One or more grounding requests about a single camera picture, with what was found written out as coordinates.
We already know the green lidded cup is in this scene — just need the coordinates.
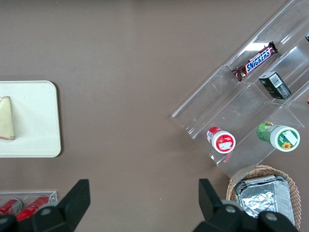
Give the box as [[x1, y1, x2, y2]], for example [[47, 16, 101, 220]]
[[256, 121, 301, 152]]

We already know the clear acrylic stepped stand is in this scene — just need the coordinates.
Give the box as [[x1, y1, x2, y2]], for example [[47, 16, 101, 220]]
[[171, 0, 309, 178]]

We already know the small black box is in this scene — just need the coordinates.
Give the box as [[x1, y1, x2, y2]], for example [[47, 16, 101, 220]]
[[258, 71, 292, 100]]

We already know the aluminium foil container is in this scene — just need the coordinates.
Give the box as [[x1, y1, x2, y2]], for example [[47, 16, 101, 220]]
[[233, 175, 296, 228]]

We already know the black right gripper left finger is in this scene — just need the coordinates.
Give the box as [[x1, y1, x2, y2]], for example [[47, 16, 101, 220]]
[[14, 178, 91, 232]]

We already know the clear acrylic bottle rack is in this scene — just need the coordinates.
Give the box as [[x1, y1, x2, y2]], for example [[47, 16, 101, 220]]
[[0, 190, 58, 222]]

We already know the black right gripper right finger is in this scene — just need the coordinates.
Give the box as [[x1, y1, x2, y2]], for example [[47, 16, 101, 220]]
[[193, 178, 261, 232]]

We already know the red cola bottle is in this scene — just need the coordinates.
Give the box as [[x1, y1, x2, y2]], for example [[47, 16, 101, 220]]
[[16, 195, 53, 222], [0, 198, 24, 216]]

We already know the light wicker basket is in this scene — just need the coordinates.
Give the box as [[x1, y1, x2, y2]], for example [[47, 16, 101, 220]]
[[225, 165, 301, 230]]

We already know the Snickers chocolate bar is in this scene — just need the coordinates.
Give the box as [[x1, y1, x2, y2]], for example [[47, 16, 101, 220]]
[[231, 41, 278, 82]]

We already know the cream plastic tray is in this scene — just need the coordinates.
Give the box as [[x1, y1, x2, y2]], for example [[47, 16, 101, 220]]
[[0, 80, 62, 158]]

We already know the triangular sandwich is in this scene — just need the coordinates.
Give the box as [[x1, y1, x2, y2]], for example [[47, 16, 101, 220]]
[[0, 96, 15, 141]]

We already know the red lidded cup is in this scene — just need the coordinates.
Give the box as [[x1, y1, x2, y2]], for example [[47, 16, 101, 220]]
[[206, 127, 236, 154]]

